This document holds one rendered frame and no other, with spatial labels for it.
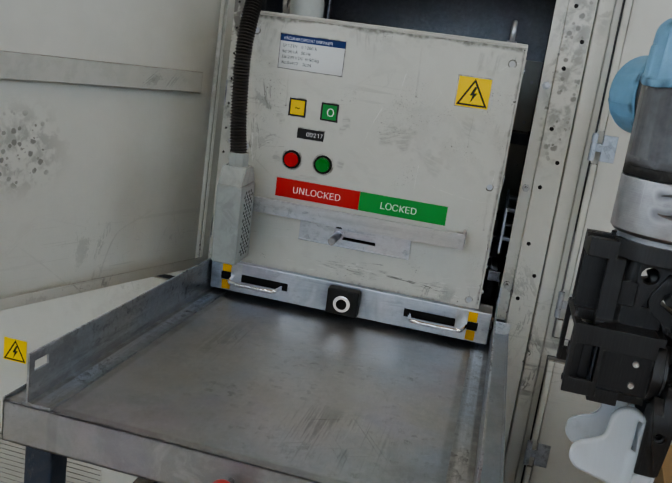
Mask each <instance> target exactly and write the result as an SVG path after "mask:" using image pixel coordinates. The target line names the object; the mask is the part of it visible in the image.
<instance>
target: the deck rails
mask: <svg viewBox="0 0 672 483"><path fill-rule="evenodd" d="M211 271H212V260H211V258H209V259H207V260H205V261H203V262H201V263H199V264H197V265H195V266H193V267H192V268H190V269H188V270H186V271H184V272H182V273H180V274H178V275H176V276H174V277H173V278H171V279H169V280H167V281H165V282H163V283H161V284H159V285H157V286H155V287H154V288H152V289H150V290H148V291H146V292H144V293H142V294H140V295H138V296H136V297H134V298H133V299H131V300H129V301H127V302H125V303H123V304H121V305H119V306H117V307H115V308H114V309H112V310H110V311H108V312H106V313H104V314H102V315H100V316H98V317H96V318H95V319H93V320H91V321H89V322H87V323H85V324H83V325H81V326H79V327H77V328H75V329H74V330H72V331H70V332H68V333H66V334H64V335H62V336H60V337H58V338H56V339H55V340H53V341H51V342H49V343H47V344H45V345H43V346H41V347H39V348H37V349H36V350H34V351H32V352H30V353H28V364H27V383H26V399H25V400H23V401H22V404H24V405H28V406H32V407H35V408H39V409H43V410H47V411H51V410H53V409H54V408H56V407H57V406H59V405H60V404H62V403H63V402H65V401H66V400H68V399H69V398H71V397H72V396H74V395H75V394H77V393H78V392H80V391H81V390H83V389H84V388H85V387H87V386H88V385H90V384H91V383H93V382H94V381H96V380H97V379H99V378H100V377H102V376H103V375H105V374H106V373H108V372H109V371H111V370H112V369H114V368H115V367H117V366H118V365H120V364H121V363H123V362H124V361H126V360H127V359H129V358H130V357H131V356H133V355H134V354H136V353H137V352H139V351H140V350H142V349H143V348H145V347H146V346H148V345H149V344H151V343H152V342H154V341H155V340H157V339H158V338H160V337H161V336H163V335H164V334H166V333H167V332H169V331H170V330H172V329H173V328H174V327H176V326H177V325H179V324H180V323H182V322H183V321H185V320H186V319H188V318H189V317H191V316H192V315H194V314H195V313H197V312H198V311H200V310H201V309H203V308H204V307H206V306H207V305H209V304H210V303H212V302H213V301H215V300H216V299H218V298H219V297H220V296H222V295H223V294H225V293H226V292H228V291H229V290H226V289H221V288H217V287H212V286H210V283H211ZM497 309H498V299H497V301H496V306H495V311H494V316H493V317H494V318H493V328H492V329H491V330H489V333H488V338H487V343H486V344H480V343H476V342H472V343H471V348H470V354H469V359H468V364H467V370H466V375H465V381H464V386H463V391H462V397H461V402H460V407H459V413H458V418H457V424H456V429H455V434H454V440H453V445H452V450H451V456H450V461H449V467H448V472H447V477H446V483H480V480H481V472H482V467H483V458H484V448H485V437H486V426H487V416H488V405H489V394H490V384H491V373H492V362H493V351H494V341H495V330H496V319H497ZM45 355H47V363H45V364H43V365H42V366H40V367H38V368H36V369H35V361H36V360H38V359H39V358H41V357H43V356H45Z"/></svg>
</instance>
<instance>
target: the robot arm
mask: <svg viewBox="0 0 672 483"><path fill-rule="evenodd" d="M608 102H609V110H610V114H611V116H612V118H613V120H614V122H615V123H616V124H617V125H618V126H619V127H620V128H621V129H623V130H624V131H626V132H629V133H631V135H630V139H629V144H628V148H627V152H626V157H625V161H624V162H625V163H624V166H623V170H622V171H623V172H622V173H621V177H620V181H619V186H618V190H617V194H616V199H615V203H614V207H613V212H612V216H611V221H610V223H611V224H612V226H613V227H614V228H615V229H614V230H612V232H611V233H610V232H605V231H599V230H594V229H588V228H587V231H586V235H585V240H584V244H583V249H582V253H581V258H580V263H579V267H578V272H577V276H576V281H575V285H574V290H573V294H572V297H569V300H568V304H567V309H566V313H565V318H564V322H563V327H562V331H561V336H560V340H559V345H558V349H557V354H556V358H557V359H562V360H566V361H565V366H564V370H563V373H562V374H561V379H562V384H561V390H563V391H567V392H572V393H576V394H581V395H585V396H586V400H590V401H594V402H598V403H601V406H600V408H599V409H598V410H597V411H595V412H592V413H586V414H581V415H575V416H572V417H571V418H569V420H568V421H567V424H566V427H565V431H566V435H567V437H568V438H569V439H570V440H571V441H572V442H573V444H572V445H571V448H570V451H569V458H570V461H571V462H572V464H573V465H574V466H575V467H576V468H578V469H580V470H582V471H584V472H586V473H588V474H590V475H592V476H594V477H596V478H598V479H600V480H602V481H604V482H606V483H653V482H654V479H655V477H657V476H658V474H659V471H660V469H661V466H662V464H663V462H664V459H665V457H666V455H667V452H668V450H669V447H670V444H671V441H672V18H670V19H668V20H666V21H665V22H663V23H662V24H661V25H660V26H659V28H658V29H657V32H656V34H655V38H654V41H653V45H652V46H651V48H650V51H649V55H644V56H639V57H636V58H634V59H632V60H630V61H628V62H627V63H626V64H625V65H623V66H622V67H621V69H620V70H619V71H618V72H617V74H616V75H615V77H614V79H613V81H612V84H611V87H610V90H609V98H608ZM647 268H651V269H648V270H646V272H647V276H641V274H642V272H643V271H644V270H645V269H647ZM662 300H664V302H665V303H664V302H663V301H662ZM570 315H571V316H572V319H573V323H574V326H573V330H572V335H571V339H570V341H568V346H564V341H565V337H566V332H567V328H568V323H569V319H570ZM627 403H628V405H627Z"/></svg>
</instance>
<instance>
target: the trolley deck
mask: <svg viewBox="0 0 672 483"><path fill-rule="evenodd" d="M508 338H509V334H507V335H502V334H497V333H495V341H494V351H493V362H492V373H491V384H490V394H489V405H488V416H487V426H486V437H485V448H484V458H483V467H482V472H481V480H480V483H503V475H504V447H505V420H506V393H507V365H508ZM471 343H472V342H471V341H466V340H462V339H457V338H452V337H447V336H443V335H438V334H433V333H429V332H424V331H419V330H414V329H410V328H405V327H400V326H396V325H391V324H386V323H382V322H377V321H372V320H367V319H363V318H358V317H356V318H351V317H347V316H342V315H337V314H333V313H328V312H326V311H325V310H320V309H316V308H311V307H306V306H301V305H297V304H292V303H287V302H283V301H278V300H273V299H268V298H264V297H259V296H254V295H250V294H245V293H240V292H235V291H231V290H229V291H228V292H226V293H225V294H223V295H222V296H220V297H219V298H218V299H216V300H215V301H213V302H212V303H210V304H209V305H207V306H206V307H204V308H203V309H201V310H200V311H198V312H197V313H195V314H194V315H192V316H191V317H189V318H188V319H186V320H185V321H183V322H182V323H180V324H179V325H177V326H176V327H174V328H173V329H172V330H170V331H169V332H167V333H166V334H164V335H163V336H161V337H160V338H158V339H157V340H155V341H154V342H152V343H151V344H149V345H148V346H146V347H145V348H143V349H142V350H140V351H139V352H137V353H136V354H134V355H133V356H131V357H130V358H129V359H127V360H126V361H124V362H123V363H121V364H120V365H118V366H117V367H115V368H114V369H112V370H111V371H109V372H108V373H106V374H105V375H103V376H102V377H100V378H99V379H97V380H96V381H94V382H93V383H91V384H90V385H88V386H87V387H85V388H84V389H83V390H81V391H80V392H78V393H77V394H75V395H74V396H72V397H71V398H69V399H68V400H66V401H65V402H63V403H62V404H60V405H59V406H57V407H56V408H54V409H53V410H51V411H47V410H43V409H39V408H35V407H32V406H28V405H24V404H22V401H23V400H25V399H26V384H24V385H22V386H20V387H19V388H17V389H15V390H14V391H12V392H10V393H8V394H7V395H5V396H4V397H3V416H2V437H1V439H2V440H5V441H9V442H12V443H16V444H19V445H23V446H27V447H30V448H34V449H38V450H41V451H45V452H49V453H52V454H56V455H59V456H63V457H67V458H70V459H74V460H78V461H81V462H85V463H89V464H92V465H96V466H99V467H103V468H107V469H110V470H114V471H118V472H121V473H125V474H129V475H132V476H136V477H139V478H143V479H147V480H150V481H154V482H158V483H213V482H214V481H216V480H219V479H224V480H227V479H228V478H230V477H231V478H233V479H234V480H235V483H446V477H447V472H448V467H449V461H450V456H451V450H452V445H453V440H454V434H455V429H456V424H457V418H458V413H459V407H460V402H461V397H462V391H463V386H464V381H465V375H466V370H467V364H468V359H469V354H470V348H471Z"/></svg>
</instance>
